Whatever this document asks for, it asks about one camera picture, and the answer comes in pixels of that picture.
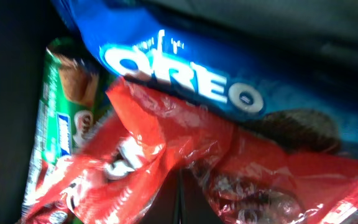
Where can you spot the blue Oreo cookie pack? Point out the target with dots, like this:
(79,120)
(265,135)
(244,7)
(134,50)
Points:
(291,101)

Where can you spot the red Hacks candy bag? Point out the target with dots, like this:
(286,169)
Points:
(244,177)

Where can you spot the green red candy bar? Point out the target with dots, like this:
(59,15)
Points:
(72,100)

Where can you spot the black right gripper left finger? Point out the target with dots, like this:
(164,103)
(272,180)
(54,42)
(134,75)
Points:
(166,207)

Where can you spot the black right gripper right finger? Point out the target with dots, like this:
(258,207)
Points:
(194,207)

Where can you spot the dark green gift box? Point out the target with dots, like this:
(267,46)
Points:
(321,33)

